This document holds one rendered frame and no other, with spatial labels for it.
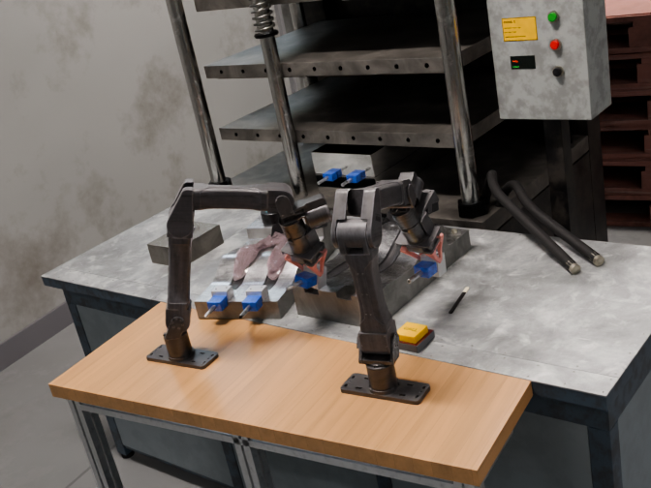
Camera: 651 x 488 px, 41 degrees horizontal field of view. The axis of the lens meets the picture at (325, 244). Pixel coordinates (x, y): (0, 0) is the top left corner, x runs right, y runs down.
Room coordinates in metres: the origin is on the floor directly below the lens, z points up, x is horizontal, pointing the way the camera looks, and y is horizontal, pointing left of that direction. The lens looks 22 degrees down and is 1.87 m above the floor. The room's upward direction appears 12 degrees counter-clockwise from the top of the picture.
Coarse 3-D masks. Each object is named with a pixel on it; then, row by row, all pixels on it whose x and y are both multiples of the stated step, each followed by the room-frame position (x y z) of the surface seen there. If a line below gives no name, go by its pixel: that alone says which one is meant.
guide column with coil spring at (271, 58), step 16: (256, 0) 3.12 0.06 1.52; (256, 16) 3.13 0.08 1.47; (272, 48) 3.12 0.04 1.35; (272, 64) 3.12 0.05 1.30; (272, 80) 3.12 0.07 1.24; (272, 96) 3.13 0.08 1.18; (288, 112) 3.12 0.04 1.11; (288, 128) 3.12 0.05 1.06; (288, 144) 3.12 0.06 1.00; (288, 160) 3.12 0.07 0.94; (304, 192) 3.12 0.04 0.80
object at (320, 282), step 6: (318, 264) 2.11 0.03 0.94; (306, 270) 2.10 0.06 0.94; (324, 270) 2.09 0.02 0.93; (294, 276) 2.07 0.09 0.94; (300, 276) 2.06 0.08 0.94; (306, 276) 2.06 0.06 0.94; (312, 276) 2.06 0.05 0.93; (318, 276) 2.07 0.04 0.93; (324, 276) 2.09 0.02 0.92; (294, 282) 2.07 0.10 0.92; (300, 282) 2.05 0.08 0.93; (306, 282) 2.04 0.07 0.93; (312, 282) 2.06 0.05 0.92; (318, 282) 2.07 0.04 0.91; (324, 282) 2.09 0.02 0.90; (288, 288) 2.02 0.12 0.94; (306, 288) 2.04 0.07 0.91; (318, 288) 2.07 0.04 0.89
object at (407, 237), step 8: (400, 232) 2.00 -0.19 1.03; (408, 232) 1.93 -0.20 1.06; (416, 232) 1.93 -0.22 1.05; (424, 232) 1.94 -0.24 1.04; (432, 232) 1.95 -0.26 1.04; (440, 232) 1.95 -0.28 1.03; (400, 240) 1.98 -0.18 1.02; (408, 240) 1.95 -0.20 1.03; (416, 240) 1.94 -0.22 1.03; (424, 240) 1.94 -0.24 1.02; (432, 240) 1.92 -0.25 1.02; (432, 248) 1.92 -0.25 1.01
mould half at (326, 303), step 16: (384, 224) 2.32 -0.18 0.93; (384, 240) 2.25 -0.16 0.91; (448, 240) 2.28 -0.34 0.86; (464, 240) 2.30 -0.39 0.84; (336, 256) 2.28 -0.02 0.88; (384, 256) 2.20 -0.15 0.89; (400, 256) 2.17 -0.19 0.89; (448, 256) 2.23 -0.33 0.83; (384, 272) 2.10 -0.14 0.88; (400, 272) 2.08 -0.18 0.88; (336, 288) 2.06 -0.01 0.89; (384, 288) 2.00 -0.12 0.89; (400, 288) 2.05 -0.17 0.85; (416, 288) 2.10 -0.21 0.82; (304, 304) 2.11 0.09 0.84; (320, 304) 2.07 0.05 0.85; (336, 304) 2.03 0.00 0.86; (352, 304) 2.00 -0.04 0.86; (400, 304) 2.05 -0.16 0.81; (336, 320) 2.04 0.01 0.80; (352, 320) 2.00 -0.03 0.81
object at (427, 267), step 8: (424, 256) 2.00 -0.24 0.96; (416, 264) 1.98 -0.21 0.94; (424, 264) 1.97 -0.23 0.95; (432, 264) 1.96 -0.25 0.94; (440, 264) 1.98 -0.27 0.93; (416, 272) 1.97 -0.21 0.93; (424, 272) 1.95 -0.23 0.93; (432, 272) 1.96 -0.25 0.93; (440, 272) 1.97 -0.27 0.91; (408, 280) 1.92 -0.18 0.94
